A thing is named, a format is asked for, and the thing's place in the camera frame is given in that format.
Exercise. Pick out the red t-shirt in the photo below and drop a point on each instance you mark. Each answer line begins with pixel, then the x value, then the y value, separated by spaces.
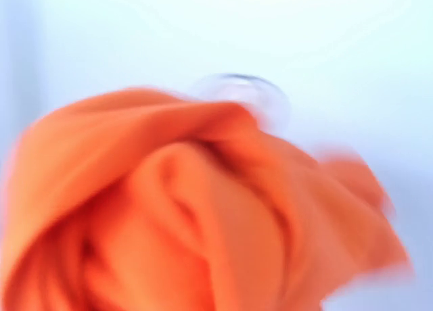
pixel 138 200

